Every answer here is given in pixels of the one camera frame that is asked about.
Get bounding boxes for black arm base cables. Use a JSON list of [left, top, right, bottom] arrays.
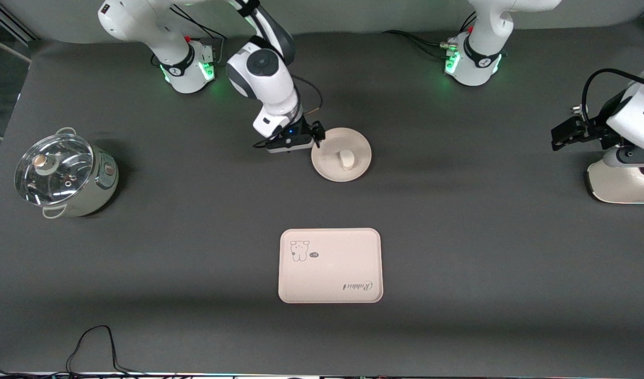
[[169, 5, 229, 64], [382, 12, 478, 59]]

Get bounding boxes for glass pot lid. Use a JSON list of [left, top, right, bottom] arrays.
[[15, 134, 94, 206]]

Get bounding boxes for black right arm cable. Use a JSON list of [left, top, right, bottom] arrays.
[[292, 74, 323, 115]]

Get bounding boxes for black left arm base cables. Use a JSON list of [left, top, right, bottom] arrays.
[[382, 12, 478, 59]]

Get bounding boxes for thin black looped cable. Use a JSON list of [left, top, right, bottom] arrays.
[[66, 325, 143, 377]]

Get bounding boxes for aluminium frame rail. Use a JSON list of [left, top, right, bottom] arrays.
[[0, 5, 39, 44]]

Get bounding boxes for pale green electric pot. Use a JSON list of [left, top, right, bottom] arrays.
[[14, 127, 120, 219]]

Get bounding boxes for cream rounded appliance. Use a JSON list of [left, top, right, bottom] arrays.
[[585, 157, 644, 204]]

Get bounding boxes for black right arm base cables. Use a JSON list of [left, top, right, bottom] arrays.
[[169, 5, 229, 64]]

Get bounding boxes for round cream plate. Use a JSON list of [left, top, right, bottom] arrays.
[[311, 127, 372, 183]]

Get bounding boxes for cream rectangular rabbit tray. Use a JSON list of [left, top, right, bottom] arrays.
[[278, 228, 384, 304]]

